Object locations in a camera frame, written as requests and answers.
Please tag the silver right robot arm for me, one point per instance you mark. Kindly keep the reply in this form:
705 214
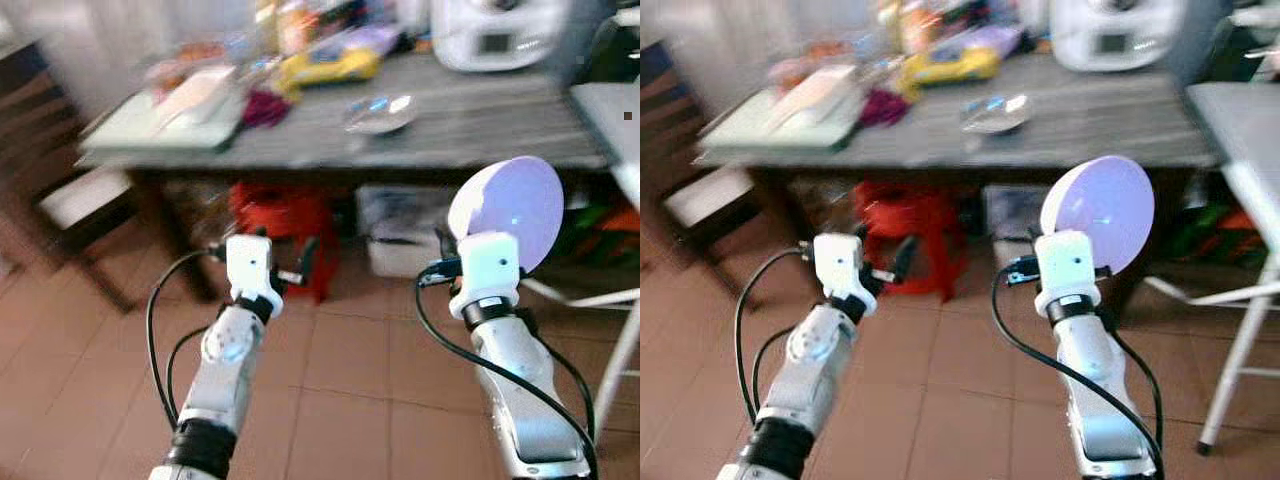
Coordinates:
525 390
1100 390

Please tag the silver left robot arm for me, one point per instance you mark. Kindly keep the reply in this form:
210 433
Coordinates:
225 380
815 380

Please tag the clear plastic storage box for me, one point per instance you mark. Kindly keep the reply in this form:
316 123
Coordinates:
400 230
1010 215

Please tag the red plastic stool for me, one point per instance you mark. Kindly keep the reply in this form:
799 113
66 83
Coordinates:
285 215
915 220

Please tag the grey wooden table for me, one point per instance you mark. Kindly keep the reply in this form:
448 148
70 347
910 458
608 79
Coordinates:
470 130
1090 130

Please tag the clear glass dish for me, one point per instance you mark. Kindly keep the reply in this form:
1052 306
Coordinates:
996 113
380 115

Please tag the green bag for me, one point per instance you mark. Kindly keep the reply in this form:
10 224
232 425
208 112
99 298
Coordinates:
1205 235
595 235

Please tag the maroon cloth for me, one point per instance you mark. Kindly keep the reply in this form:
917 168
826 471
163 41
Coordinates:
884 108
265 108

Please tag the pink wrapped box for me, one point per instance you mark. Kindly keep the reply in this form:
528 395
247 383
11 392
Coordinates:
815 95
195 95

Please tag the pale green tray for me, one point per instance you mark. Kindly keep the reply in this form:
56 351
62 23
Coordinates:
750 128
135 128

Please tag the yellow packet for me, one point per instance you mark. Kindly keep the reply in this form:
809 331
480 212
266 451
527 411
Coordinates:
950 66
330 68

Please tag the dark wooden chair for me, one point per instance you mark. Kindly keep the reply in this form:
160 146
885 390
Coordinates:
690 190
60 190

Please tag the purple packet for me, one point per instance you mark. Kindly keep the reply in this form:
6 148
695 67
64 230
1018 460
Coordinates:
372 40
992 40

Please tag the white folding table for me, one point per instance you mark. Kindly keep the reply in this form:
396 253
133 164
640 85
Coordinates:
1245 130
610 115

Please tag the white kitchen appliance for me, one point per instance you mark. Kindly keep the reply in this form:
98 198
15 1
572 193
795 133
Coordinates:
1110 35
495 35

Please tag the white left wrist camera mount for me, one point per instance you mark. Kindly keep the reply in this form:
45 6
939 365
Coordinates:
250 265
840 265

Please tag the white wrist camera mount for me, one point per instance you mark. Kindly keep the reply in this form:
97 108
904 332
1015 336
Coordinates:
840 265
1066 272
488 275
250 265

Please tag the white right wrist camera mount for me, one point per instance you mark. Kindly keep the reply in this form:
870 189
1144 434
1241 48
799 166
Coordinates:
488 275
1066 272

